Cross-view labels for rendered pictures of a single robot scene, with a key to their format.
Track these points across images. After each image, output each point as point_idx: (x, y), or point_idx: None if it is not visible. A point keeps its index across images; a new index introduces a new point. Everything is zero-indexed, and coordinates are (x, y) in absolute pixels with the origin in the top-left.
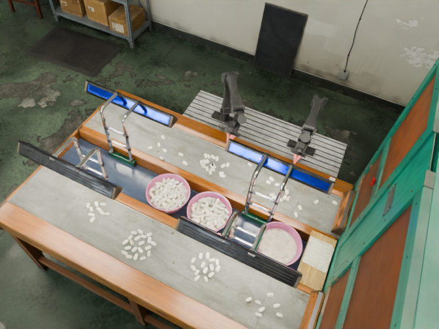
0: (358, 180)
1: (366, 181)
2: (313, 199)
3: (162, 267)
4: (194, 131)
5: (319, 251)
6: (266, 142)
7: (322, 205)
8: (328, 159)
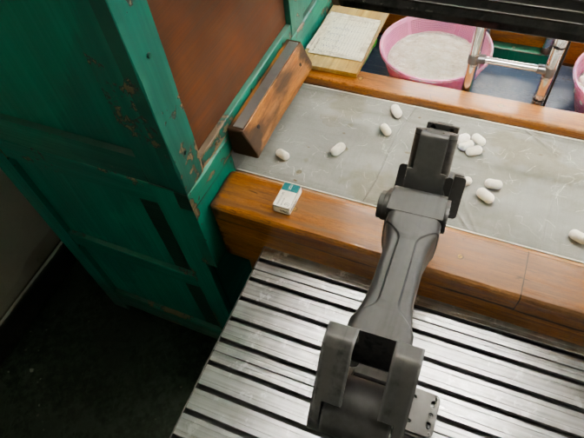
0: (200, 191)
1: (205, 84)
2: (343, 160)
3: None
4: None
5: (341, 38)
6: (530, 408)
7: (319, 149)
8: (265, 352)
